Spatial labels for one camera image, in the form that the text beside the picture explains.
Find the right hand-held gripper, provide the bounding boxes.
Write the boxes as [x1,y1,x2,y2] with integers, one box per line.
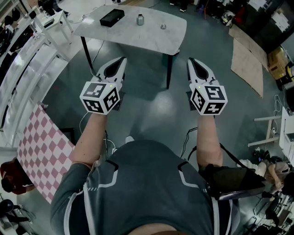
[185,57,228,116]

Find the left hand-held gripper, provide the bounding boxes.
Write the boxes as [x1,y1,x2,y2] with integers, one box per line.
[79,57,128,115]

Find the person's left forearm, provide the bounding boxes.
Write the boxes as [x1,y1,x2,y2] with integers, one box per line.
[71,112,108,169]

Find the black shoulder bag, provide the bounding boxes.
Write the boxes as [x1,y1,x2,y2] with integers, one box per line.
[198,142,267,201]

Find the person's right forearm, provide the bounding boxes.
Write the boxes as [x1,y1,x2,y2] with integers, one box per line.
[197,114,224,172]

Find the black table leg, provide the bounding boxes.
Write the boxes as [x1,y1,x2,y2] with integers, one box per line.
[165,54,174,90]
[80,36,94,71]

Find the brown cardboard sheet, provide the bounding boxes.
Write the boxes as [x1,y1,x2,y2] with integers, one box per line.
[230,38,264,98]
[228,24,269,69]

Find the black rectangular box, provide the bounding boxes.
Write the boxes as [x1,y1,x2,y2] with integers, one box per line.
[99,9,125,28]

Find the white helmet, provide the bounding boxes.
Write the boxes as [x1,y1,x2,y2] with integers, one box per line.
[221,10,236,27]

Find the white side table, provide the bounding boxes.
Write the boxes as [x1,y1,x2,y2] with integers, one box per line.
[32,10,74,45]

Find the brown cardboard box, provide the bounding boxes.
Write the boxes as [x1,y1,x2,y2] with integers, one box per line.
[267,47,290,80]

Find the white shelf rack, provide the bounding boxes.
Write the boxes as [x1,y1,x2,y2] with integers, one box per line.
[0,34,69,147]

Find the pink checkered mat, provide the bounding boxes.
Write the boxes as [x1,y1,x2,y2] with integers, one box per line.
[16,104,76,205]

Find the white desk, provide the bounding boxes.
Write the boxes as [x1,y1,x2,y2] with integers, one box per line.
[247,106,294,167]

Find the person's grey shirt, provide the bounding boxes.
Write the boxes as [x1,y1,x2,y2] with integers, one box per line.
[50,140,241,235]

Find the thin black cable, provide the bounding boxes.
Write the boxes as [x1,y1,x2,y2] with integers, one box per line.
[181,127,198,157]

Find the thick black cable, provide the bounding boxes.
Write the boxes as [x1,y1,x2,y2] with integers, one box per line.
[187,145,198,161]

